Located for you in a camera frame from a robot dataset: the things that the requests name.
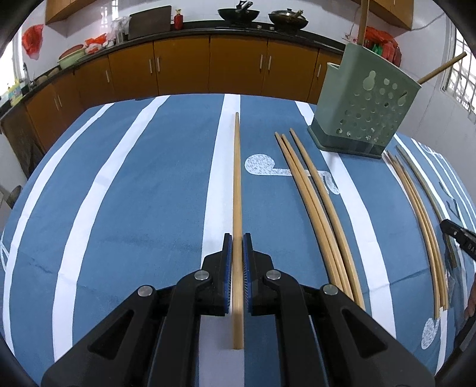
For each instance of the steel faucet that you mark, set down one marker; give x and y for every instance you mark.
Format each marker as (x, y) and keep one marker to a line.
(25, 72)

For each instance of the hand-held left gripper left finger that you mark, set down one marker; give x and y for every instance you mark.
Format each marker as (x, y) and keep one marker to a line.
(227, 268)

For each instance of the clear plastic bag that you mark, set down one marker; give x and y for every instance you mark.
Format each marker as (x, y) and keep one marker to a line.
(119, 29)

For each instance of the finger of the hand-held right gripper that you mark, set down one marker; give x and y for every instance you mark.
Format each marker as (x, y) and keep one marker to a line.
(459, 234)

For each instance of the dark wooden cutting board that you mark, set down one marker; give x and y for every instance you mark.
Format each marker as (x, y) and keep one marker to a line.
(148, 24)

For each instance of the red white plastic bag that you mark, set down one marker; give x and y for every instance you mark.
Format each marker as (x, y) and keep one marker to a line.
(96, 41)

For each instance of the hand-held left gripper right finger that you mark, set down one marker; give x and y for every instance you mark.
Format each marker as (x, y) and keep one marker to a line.
(247, 268)

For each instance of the red bottle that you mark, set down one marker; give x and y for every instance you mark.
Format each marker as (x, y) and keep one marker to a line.
(179, 20)

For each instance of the gas stove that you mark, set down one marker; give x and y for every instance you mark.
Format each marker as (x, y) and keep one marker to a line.
(266, 26)

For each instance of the black kitchen countertop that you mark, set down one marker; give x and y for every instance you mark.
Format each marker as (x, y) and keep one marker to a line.
(208, 29)

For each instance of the green plastic basin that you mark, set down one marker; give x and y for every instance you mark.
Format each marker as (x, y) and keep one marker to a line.
(72, 57)

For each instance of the red plastic bag on wall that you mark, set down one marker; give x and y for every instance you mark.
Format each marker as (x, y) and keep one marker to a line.
(32, 41)

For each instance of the yellow detergent bottle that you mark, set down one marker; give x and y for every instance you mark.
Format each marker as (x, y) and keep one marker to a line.
(15, 95)

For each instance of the wooden base cabinets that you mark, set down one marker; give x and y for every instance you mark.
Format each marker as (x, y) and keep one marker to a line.
(178, 70)

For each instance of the blue white striped tablecloth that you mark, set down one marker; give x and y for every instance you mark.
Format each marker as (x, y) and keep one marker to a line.
(130, 186)

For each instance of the barred window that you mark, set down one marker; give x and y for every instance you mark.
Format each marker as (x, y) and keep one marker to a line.
(459, 74)

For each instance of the red bag over bottles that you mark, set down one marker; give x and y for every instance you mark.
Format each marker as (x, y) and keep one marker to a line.
(383, 42)

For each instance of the wok with lid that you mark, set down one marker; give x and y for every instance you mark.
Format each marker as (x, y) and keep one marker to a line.
(288, 18)

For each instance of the black wok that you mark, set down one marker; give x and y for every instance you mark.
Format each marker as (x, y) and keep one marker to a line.
(238, 13)

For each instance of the green perforated chopstick holder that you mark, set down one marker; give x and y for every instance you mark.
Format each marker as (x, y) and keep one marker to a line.
(357, 111)

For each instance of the person's right forearm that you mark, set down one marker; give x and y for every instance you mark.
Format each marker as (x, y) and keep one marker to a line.
(471, 301)

